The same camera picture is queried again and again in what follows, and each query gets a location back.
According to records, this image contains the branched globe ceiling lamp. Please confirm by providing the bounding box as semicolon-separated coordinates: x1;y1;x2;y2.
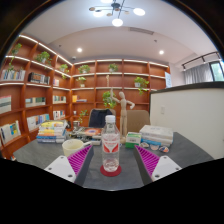
88;0;147;28

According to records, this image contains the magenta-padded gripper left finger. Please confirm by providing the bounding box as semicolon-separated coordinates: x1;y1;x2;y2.
44;144;95;187

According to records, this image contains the dark blue chair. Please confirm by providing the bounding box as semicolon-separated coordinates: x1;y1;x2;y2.
88;108;114;129

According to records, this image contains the ceiling air vent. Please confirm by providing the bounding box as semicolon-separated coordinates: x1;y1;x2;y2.
128;27;155;36

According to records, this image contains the window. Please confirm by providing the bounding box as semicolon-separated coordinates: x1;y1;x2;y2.
209;61;224;83

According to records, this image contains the small green white box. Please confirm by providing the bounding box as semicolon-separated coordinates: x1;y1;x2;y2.
124;131;142;149

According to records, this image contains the stack of colourful books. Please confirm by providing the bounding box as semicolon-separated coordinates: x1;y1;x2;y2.
35;120;68;144

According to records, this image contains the beige upholstered chair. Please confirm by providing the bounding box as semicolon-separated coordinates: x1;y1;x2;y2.
125;109;151;134

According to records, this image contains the flat round red coaster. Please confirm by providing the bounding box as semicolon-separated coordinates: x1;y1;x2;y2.
99;164;123;178

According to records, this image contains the grey window curtain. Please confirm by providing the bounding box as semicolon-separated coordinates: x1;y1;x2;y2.
183;63;214;85

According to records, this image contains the stack of dark magazines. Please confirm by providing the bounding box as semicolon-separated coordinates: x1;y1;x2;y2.
68;127;103;147

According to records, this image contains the clear plastic water bottle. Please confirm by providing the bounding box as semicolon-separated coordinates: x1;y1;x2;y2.
101;114;121;173

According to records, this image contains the black track light rail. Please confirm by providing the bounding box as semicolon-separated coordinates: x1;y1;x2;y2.
181;50;221;71

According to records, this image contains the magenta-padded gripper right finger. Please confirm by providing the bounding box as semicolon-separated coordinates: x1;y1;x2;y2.
133;144;183;187

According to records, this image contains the stack of white books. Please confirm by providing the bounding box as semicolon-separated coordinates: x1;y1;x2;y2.
138;124;174;148

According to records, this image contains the wooden artist mannequin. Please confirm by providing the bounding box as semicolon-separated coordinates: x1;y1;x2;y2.
109;87;136;139

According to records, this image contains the cream printed ceramic mug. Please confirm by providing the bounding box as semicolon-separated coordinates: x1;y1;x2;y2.
61;138;93;158

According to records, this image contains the wooden wall shelf unit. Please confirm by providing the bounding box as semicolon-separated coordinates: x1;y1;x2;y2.
0;33;172;161

